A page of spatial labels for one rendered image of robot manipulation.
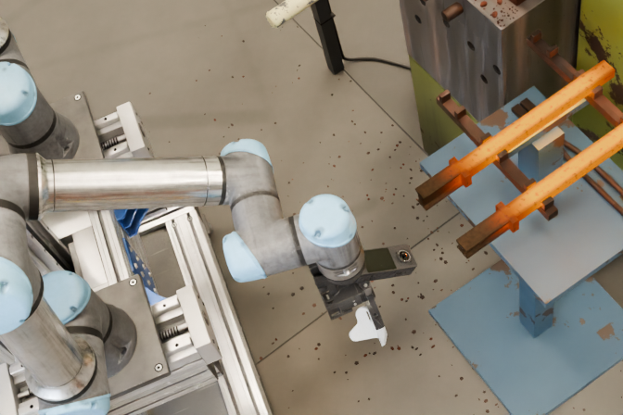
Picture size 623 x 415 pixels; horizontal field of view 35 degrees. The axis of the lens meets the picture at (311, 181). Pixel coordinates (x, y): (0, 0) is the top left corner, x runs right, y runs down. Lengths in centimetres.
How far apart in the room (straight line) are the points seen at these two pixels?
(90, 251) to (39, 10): 167
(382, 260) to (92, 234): 81
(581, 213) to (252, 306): 113
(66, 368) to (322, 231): 48
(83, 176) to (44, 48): 215
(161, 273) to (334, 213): 133
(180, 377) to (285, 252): 67
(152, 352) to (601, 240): 88
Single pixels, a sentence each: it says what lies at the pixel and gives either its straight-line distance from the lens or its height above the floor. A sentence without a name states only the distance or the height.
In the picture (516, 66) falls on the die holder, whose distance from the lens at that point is 217.
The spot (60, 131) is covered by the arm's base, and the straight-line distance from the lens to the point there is 216.
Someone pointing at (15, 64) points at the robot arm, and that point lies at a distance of 208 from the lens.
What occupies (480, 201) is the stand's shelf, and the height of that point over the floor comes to 74.
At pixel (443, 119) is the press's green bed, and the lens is 264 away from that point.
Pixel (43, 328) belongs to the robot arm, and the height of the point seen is 125.
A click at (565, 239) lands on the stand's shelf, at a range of 198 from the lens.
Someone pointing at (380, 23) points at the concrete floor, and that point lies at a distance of 326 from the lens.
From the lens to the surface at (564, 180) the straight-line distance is 173.
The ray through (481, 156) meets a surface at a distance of 176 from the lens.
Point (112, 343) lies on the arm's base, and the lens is 188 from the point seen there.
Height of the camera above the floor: 251
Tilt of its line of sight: 58 degrees down
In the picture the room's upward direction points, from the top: 20 degrees counter-clockwise
